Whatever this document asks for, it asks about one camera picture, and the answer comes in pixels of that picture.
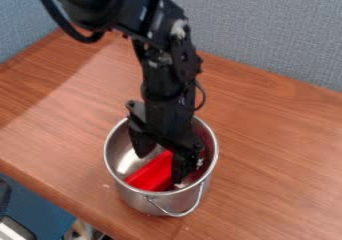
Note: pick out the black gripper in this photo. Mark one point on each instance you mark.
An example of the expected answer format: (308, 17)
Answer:
(162, 121)

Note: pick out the red rectangular block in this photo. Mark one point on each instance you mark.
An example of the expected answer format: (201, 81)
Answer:
(154, 176)

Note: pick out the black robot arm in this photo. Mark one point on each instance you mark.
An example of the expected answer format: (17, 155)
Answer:
(156, 24)

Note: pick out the grey box under table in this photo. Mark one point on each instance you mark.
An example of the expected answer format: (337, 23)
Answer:
(14, 231)

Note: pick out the metal pot with handle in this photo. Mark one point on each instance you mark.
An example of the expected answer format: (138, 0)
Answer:
(181, 198)

